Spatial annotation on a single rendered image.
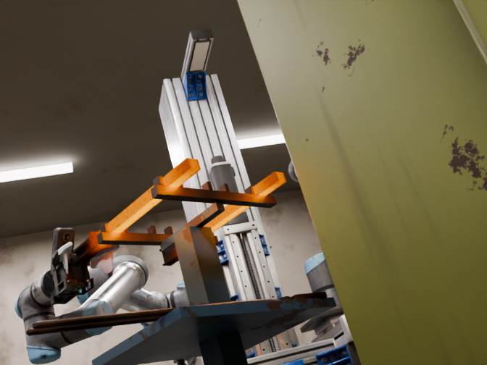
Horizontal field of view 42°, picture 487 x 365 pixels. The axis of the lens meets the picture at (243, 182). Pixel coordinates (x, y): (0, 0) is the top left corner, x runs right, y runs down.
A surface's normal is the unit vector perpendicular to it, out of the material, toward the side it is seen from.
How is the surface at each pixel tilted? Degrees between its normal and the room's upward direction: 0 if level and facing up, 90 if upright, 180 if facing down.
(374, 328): 90
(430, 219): 90
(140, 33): 180
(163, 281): 90
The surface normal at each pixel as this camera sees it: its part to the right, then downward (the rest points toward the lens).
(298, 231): 0.21, -0.45
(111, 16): 0.26, 0.88
